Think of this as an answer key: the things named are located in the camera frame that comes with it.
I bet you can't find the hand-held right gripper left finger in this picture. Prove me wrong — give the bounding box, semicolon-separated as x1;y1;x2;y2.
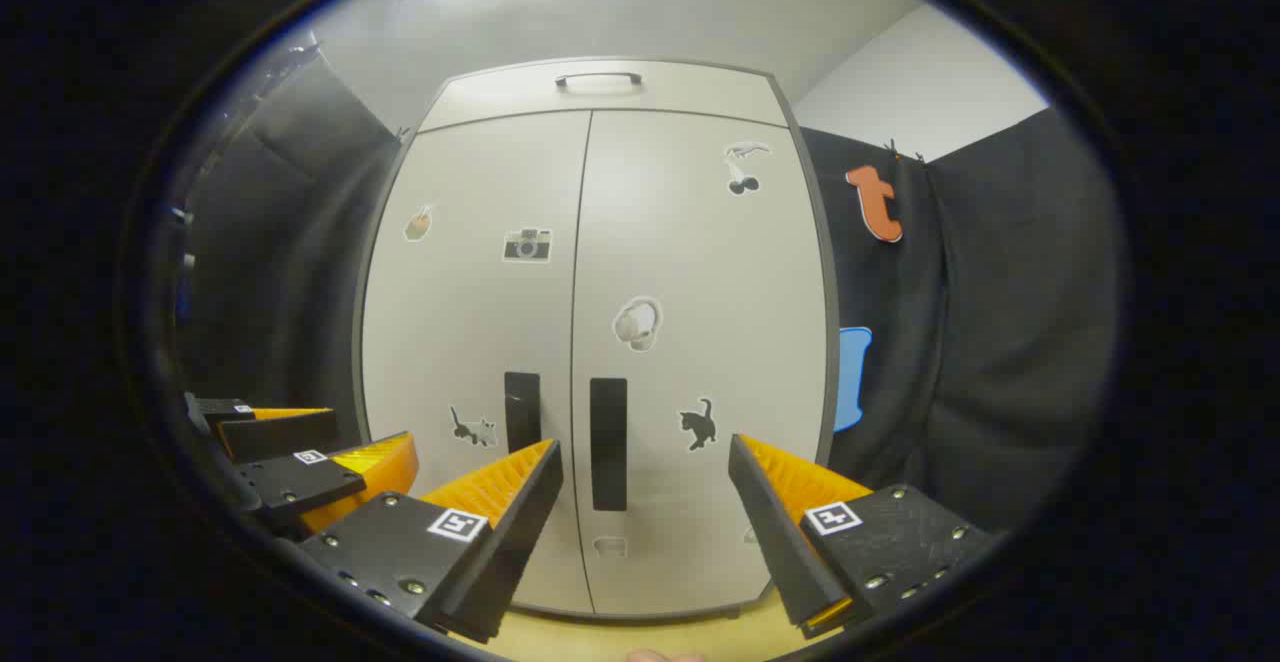
298;437;565;645

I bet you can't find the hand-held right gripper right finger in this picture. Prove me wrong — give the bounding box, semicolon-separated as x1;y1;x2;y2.
727;432;1004;641

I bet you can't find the black door handle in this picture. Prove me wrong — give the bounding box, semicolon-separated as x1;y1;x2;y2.
504;372;542;455
589;378;629;513

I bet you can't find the grey cabinet door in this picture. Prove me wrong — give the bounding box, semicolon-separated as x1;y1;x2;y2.
358;110;593;615
572;110;839;618

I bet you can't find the grey double-door shoe cabinet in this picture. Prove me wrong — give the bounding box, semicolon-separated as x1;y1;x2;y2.
352;55;841;625

